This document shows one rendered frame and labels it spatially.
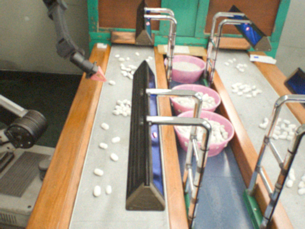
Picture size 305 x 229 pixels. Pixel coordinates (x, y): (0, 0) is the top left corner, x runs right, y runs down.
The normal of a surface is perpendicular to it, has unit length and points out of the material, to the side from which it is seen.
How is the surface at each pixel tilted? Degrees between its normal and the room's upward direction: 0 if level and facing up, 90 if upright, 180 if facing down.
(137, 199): 90
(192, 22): 90
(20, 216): 90
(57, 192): 0
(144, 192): 90
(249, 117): 0
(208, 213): 0
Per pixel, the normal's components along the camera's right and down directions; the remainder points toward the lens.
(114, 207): 0.06, -0.85
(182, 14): 0.03, 0.53
